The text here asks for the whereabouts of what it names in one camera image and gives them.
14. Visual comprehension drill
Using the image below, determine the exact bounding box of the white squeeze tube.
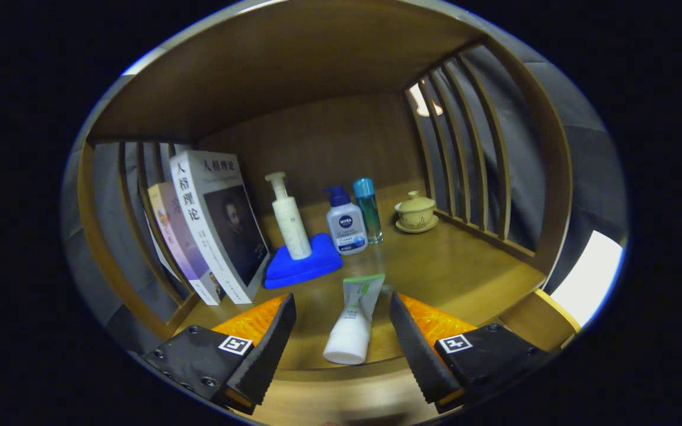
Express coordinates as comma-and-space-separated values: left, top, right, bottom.
323, 274, 386, 366

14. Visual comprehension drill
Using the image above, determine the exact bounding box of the yellow lidded teacup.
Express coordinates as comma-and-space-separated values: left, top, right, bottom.
394, 191, 437, 228

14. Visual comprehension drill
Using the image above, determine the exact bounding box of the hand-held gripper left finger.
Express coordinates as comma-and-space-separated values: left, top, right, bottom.
140, 293, 297, 415

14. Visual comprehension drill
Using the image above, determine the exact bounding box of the yellow saucer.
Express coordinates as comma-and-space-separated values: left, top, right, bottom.
395, 216, 439, 234

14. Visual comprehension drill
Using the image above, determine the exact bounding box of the purple book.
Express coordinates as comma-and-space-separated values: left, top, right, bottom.
147, 182, 226, 306

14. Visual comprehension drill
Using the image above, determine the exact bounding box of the thick white book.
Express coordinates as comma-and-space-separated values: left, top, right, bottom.
169, 150, 271, 305

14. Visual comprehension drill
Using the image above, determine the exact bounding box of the white bottle blue pump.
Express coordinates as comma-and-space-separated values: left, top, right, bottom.
323, 186, 369, 255

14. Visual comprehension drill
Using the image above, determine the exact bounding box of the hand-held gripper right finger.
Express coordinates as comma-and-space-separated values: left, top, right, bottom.
390, 291, 555, 415

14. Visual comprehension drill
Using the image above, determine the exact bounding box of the blue folded cloth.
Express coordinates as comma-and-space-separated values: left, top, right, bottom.
264, 233, 343, 290

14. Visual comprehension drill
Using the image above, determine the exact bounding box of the wooden countertop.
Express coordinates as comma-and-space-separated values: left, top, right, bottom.
178, 180, 546, 370

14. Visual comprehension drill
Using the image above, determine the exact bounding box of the wooden cabinet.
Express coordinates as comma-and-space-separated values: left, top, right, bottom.
75, 0, 581, 426

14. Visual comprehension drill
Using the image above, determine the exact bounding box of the teal glass bottle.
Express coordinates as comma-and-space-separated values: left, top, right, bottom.
352, 177, 384, 244

